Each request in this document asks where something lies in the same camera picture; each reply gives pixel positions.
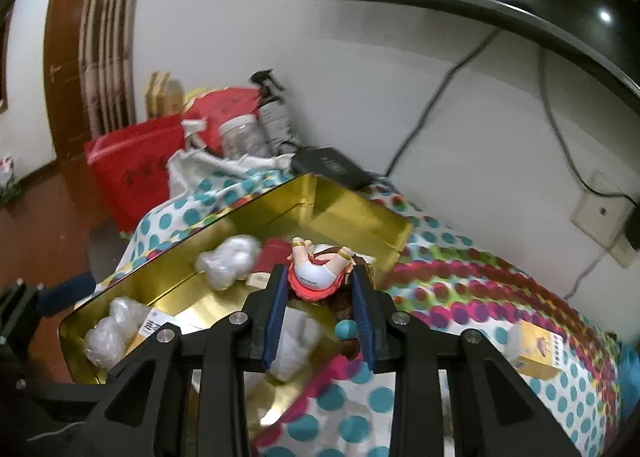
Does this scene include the white cloth bag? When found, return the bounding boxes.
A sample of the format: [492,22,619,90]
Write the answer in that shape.
[166,149,296,198]

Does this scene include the black power adapter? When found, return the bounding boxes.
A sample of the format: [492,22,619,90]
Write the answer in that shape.
[625,197,640,253]

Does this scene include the black pump bottle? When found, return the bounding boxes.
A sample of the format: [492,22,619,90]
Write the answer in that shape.
[250,68,296,152]

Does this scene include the thin black cable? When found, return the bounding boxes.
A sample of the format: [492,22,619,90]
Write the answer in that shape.
[385,27,501,178]

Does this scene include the black adapter cable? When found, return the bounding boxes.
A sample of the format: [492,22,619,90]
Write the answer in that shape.
[562,237,617,300]

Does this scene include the white wall outlet plate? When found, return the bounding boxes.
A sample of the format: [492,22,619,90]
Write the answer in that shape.
[571,171,640,268]

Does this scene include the striped brown curtain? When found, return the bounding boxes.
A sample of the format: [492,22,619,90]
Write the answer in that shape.
[79,0,151,148]

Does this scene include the grey cable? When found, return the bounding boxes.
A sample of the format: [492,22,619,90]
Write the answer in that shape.
[537,44,631,198]

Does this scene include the tan cardboard boxes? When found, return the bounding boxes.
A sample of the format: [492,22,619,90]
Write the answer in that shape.
[145,69,186,120]

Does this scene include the black flat device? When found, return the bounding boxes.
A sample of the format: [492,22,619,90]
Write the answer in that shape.
[291,147,375,190]

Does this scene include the red box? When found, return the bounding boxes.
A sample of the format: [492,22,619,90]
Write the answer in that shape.
[250,238,296,288]

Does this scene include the brown wooden door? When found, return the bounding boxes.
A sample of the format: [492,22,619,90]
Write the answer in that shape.
[44,0,96,162]

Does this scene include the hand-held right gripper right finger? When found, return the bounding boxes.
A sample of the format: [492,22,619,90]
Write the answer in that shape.
[350,264,556,457]

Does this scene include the white spray nozzle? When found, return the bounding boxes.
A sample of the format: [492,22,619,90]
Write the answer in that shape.
[180,118,208,148]

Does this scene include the pink green ornament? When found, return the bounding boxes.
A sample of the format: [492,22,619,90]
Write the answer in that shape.
[0,154,21,205]

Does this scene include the small yellow box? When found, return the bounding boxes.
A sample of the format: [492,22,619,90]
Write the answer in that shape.
[506,319,571,382]

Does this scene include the polka dot blanket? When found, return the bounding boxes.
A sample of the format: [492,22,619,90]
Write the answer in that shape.
[122,169,626,457]

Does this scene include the crinkled white plastic wrap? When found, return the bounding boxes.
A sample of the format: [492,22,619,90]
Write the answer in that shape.
[195,235,263,290]
[84,298,146,369]

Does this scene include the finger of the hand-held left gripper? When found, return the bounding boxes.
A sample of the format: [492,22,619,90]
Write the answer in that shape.
[40,271,97,318]

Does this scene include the white sock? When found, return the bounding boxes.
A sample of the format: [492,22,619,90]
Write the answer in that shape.
[267,309,326,383]

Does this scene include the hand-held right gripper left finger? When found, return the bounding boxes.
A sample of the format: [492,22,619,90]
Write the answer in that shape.
[82,262,291,457]

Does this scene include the gold tin box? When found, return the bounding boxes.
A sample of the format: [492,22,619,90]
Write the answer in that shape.
[59,173,415,438]

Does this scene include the red bag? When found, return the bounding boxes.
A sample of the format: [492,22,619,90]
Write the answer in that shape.
[84,87,263,233]

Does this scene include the brown-haired doll figurine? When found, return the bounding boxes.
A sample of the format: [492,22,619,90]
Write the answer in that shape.
[285,236,376,358]

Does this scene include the clear plastic jar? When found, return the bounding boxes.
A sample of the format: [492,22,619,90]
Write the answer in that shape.
[218,113,273,160]

